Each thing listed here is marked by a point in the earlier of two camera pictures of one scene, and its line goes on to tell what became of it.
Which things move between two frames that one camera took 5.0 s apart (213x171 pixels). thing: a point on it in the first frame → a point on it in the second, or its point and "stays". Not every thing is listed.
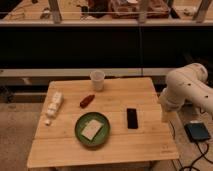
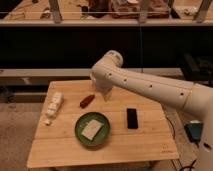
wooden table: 121,126 stays
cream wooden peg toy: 55,104 stays
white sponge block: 90,129 stays
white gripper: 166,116 → 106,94
